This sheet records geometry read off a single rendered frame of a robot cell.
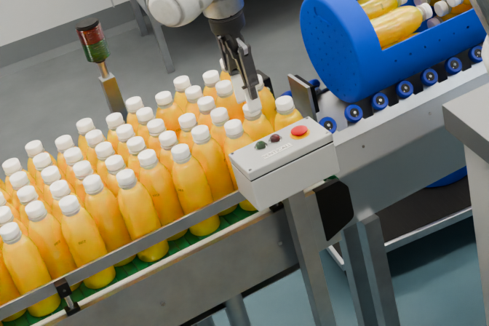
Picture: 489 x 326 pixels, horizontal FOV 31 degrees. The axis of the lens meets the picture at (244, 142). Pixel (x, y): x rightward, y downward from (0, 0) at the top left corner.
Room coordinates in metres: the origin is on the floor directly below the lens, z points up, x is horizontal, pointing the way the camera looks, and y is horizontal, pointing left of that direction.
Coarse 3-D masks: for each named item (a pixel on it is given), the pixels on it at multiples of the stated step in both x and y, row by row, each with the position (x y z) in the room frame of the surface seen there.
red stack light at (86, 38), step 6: (90, 30) 2.10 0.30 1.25; (96, 30) 2.11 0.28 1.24; (102, 30) 2.13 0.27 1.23; (84, 36) 2.10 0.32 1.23; (90, 36) 2.10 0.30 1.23; (96, 36) 2.10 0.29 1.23; (102, 36) 2.12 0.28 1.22; (84, 42) 2.10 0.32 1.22; (90, 42) 2.10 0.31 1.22; (96, 42) 2.10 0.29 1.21
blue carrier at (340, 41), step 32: (320, 0) 1.93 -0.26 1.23; (352, 0) 1.90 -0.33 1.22; (320, 32) 1.96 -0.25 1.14; (352, 32) 1.83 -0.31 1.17; (416, 32) 2.11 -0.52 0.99; (448, 32) 1.88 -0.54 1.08; (480, 32) 1.93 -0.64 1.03; (320, 64) 2.00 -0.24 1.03; (352, 64) 1.83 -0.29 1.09; (384, 64) 1.82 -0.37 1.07; (416, 64) 1.87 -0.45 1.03; (352, 96) 1.87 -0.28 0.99
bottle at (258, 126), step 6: (258, 114) 1.72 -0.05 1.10; (246, 120) 1.73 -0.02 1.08; (252, 120) 1.72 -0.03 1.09; (258, 120) 1.71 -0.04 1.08; (264, 120) 1.72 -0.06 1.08; (246, 126) 1.72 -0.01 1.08; (252, 126) 1.71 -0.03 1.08; (258, 126) 1.70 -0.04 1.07; (264, 126) 1.71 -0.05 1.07; (270, 126) 1.72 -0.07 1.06; (252, 132) 1.70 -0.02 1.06; (258, 132) 1.70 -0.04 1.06; (264, 132) 1.70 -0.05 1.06; (270, 132) 1.71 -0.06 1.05; (252, 138) 1.70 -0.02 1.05; (258, 138) 1.70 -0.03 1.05
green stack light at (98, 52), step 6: (102, 42) 2.11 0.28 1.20; (84, 48) 2.11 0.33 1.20; (90, 48) 2.10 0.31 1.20; (96, 48) 2.10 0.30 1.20; (102, 48) 2.11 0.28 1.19; (108, 48) 2.13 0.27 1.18; (90, 54) 2.10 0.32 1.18; (96, 54) 2.10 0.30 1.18; (102, 54) 2.10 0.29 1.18; (108, 54) 2.12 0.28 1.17; (90, 60) 2.11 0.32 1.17; (96, 60) 2.10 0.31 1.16
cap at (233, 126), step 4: (232, 120) 1.69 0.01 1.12; (236, 120) 1.68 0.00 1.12; (224, 124) 1.68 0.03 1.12; (228, 124) 1.68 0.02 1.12; (232, 124) 1.67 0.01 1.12; (236, 124) 1.67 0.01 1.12; (240, 124) 1.67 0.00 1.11; (228, 128) 1.66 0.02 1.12; (232, 128) 1.66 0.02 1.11; (236, 128) 1.66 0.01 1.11; (240, 128) 1.66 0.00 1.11; (228, 132) 1.66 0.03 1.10; (232, 132) 1.66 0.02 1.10; (236, 132) 1.66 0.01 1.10
